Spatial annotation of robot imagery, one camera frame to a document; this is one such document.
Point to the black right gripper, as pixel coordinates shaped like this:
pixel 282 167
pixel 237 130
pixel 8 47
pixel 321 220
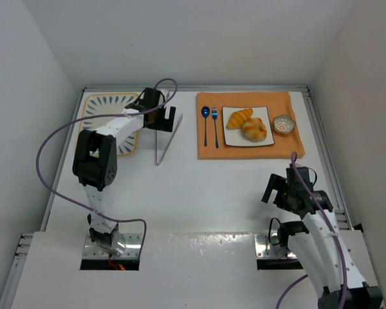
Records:
pixel 277 190

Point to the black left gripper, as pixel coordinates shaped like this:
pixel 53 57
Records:
pixel 163 119

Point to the metal tongs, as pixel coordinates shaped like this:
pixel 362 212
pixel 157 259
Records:
pixel 163 141

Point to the round striped bread roll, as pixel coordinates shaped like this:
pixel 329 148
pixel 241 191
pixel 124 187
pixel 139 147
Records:
pixel 254 130

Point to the orange croissant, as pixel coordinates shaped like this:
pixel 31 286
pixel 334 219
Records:
pixel 238 118

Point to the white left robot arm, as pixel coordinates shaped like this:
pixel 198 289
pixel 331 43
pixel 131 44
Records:
pixel 95 161

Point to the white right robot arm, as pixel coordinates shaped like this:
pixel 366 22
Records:
pixel 315 240

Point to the orange cloth placemat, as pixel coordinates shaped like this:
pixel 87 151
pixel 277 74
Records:
pixel 278 103

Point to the blue spoon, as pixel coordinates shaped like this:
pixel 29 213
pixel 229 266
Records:
pixel 205 112

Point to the blue fork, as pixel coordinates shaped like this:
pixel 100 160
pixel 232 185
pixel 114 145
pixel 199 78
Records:
pixel 214 117

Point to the small flower-shaped bowl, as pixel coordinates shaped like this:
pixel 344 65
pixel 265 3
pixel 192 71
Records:
pixel 284 124

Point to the white square plate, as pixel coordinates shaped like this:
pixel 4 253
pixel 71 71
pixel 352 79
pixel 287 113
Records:
pixel 235 137

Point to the blue patterned rectangular tray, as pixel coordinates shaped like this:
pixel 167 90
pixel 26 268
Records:
pixel 109 103

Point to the white front board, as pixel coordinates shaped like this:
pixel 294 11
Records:
pixel 176 271

